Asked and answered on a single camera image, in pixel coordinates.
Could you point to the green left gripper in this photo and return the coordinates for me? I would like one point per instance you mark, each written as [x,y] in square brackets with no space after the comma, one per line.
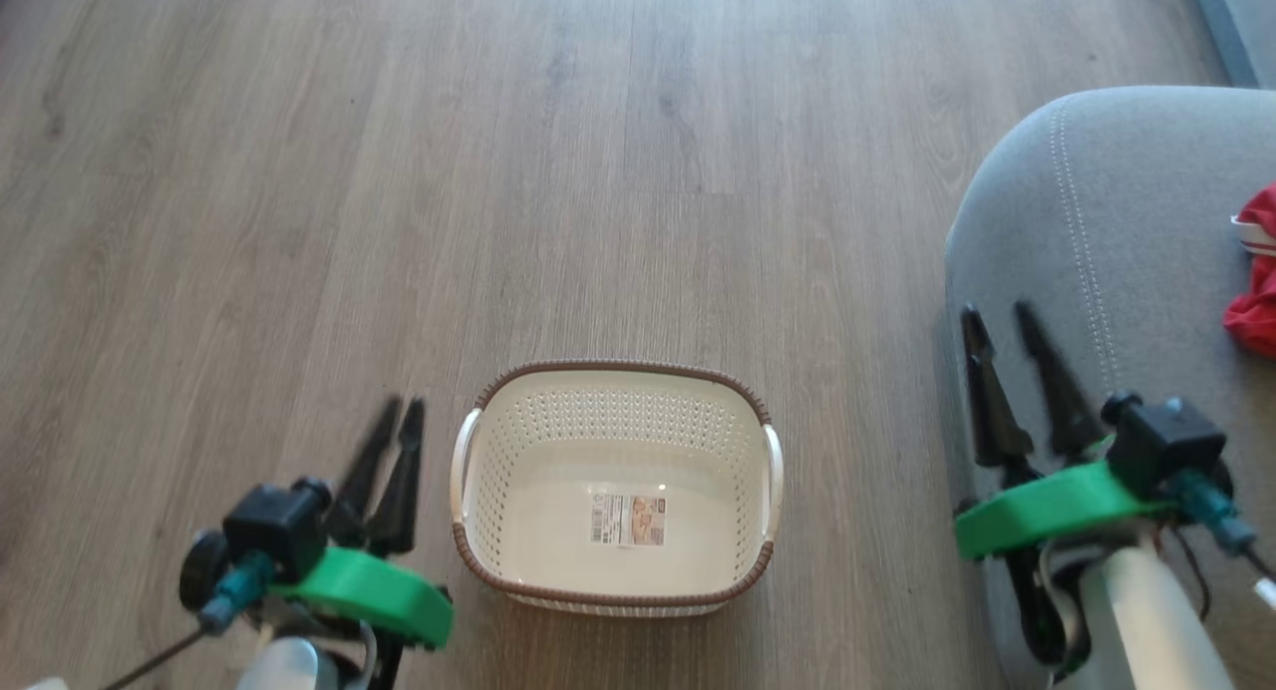
[379,590]

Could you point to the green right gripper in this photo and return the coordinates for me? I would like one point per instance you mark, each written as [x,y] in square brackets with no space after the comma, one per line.
[1047,511]

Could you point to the red cloth garment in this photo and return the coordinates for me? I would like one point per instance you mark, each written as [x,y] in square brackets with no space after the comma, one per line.
[1258,301]

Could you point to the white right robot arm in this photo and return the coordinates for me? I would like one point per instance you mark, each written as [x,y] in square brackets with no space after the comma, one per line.
[1146,620]

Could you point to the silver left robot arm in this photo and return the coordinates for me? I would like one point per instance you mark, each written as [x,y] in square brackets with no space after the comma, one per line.
[289,670]

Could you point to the grey and yellow sofa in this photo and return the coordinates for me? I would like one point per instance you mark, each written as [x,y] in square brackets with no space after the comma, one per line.
[1146,221]

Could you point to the paper label sticker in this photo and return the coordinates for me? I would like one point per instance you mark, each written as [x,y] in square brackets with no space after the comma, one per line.
[628,520]

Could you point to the white perforated laundry basket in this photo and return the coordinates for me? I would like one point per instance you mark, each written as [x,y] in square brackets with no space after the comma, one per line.
[618,570]

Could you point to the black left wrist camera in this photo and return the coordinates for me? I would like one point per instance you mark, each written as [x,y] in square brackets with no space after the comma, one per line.
[274,525]

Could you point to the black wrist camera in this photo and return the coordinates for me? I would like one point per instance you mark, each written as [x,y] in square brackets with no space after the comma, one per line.
[1161,446]
[274,525]

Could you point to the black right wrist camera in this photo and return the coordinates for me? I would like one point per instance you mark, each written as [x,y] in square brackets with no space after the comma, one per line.
[1161,446]

